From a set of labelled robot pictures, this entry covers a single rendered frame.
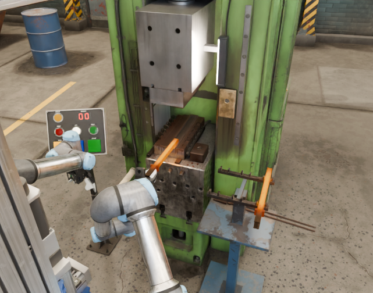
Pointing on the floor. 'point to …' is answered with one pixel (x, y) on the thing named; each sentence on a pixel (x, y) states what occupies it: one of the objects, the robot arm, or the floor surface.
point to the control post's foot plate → (106, 249)
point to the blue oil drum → (45, 37)
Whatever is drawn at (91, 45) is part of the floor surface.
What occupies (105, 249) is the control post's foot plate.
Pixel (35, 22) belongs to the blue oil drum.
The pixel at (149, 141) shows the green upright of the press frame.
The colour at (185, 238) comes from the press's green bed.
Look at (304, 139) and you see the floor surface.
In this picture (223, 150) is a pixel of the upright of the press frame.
